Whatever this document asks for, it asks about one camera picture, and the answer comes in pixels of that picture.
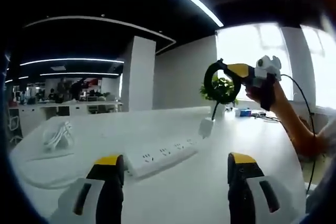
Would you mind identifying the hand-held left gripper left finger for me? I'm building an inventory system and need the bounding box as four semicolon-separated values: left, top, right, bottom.
49;154;125;224

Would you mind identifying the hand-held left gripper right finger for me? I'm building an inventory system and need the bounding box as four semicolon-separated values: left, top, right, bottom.
227;152;284;224

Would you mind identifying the black charger cable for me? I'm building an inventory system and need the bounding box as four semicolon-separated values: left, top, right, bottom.
204;58;243;122

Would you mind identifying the white charger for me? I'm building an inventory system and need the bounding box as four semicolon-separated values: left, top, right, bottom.
198;118;216;140

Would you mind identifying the white power strip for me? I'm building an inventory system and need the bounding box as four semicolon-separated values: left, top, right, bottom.
125;136;200;181

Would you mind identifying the white power strip cable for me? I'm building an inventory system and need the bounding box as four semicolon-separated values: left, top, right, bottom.
18;121;132;190

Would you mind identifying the white desk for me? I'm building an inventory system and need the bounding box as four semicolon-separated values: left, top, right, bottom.
9;105;316;224

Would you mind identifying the person's right hand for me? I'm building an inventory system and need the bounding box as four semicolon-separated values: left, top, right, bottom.
245;87;264;103

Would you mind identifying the green potted plant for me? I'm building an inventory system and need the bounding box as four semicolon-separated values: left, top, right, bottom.
199;75;240;118

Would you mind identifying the white office workstation row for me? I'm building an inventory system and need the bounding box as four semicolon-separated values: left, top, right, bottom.
18;100;124;121

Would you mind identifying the white office chair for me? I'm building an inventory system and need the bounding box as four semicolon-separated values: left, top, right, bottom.
7;108;24;144

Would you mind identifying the white ceiling track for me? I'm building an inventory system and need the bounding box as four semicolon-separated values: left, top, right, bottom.
23;15;177;55

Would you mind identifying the thin black cable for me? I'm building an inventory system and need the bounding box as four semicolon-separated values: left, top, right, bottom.
280;74;317;196

